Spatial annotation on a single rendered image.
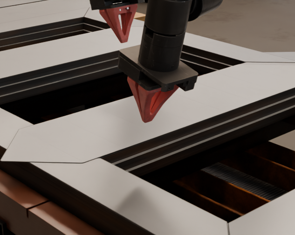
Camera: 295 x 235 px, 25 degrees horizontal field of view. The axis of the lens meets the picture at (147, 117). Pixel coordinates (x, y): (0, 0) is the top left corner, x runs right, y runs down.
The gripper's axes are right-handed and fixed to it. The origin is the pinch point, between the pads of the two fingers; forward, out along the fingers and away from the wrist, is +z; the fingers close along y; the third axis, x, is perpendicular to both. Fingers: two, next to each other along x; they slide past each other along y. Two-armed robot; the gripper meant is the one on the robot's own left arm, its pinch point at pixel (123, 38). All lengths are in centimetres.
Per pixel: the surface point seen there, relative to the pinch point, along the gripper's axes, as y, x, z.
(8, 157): -14.8, 38.9, 11.9
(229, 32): 244, -309, 42
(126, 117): -14.6, 14.4, 12.1
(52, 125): -9.0, 26.3, 10.7
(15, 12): 75, -22, -7
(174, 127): -23.5, 11.7, 14.2
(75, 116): -8.2, 20.8, 10.6
